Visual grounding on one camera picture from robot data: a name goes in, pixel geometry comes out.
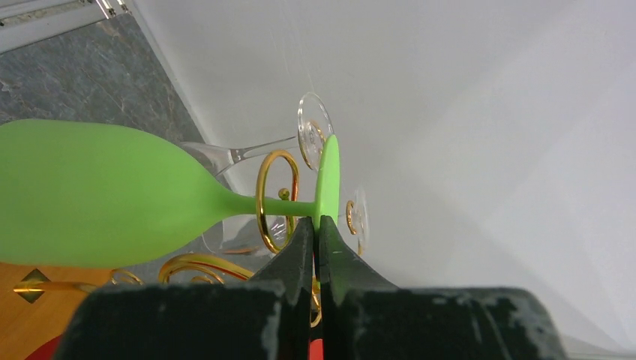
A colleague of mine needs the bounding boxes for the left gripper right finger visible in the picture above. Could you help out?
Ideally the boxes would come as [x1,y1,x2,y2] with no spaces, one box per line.
[317,216,567,359]

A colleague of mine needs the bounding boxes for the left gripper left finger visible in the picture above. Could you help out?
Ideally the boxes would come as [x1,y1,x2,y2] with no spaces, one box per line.
[54,217,314,359]

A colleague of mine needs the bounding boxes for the red plastic wine glass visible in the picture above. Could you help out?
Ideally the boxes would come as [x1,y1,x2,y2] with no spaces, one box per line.
[25,335,324,360]

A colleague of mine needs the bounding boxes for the green plastic wine glass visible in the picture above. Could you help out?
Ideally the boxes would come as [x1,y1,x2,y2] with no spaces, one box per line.
[1,119,340,269]

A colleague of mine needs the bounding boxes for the clear wine glass left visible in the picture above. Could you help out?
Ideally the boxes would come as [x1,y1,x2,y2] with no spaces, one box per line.
[179,92,334,177]

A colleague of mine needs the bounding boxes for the wooden rack base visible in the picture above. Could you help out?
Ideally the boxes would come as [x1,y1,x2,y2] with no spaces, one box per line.
[1,263,86,359]

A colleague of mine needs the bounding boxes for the gold wire wine glass rack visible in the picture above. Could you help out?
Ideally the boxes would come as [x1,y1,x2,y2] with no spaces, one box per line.
[12,149,359,329]

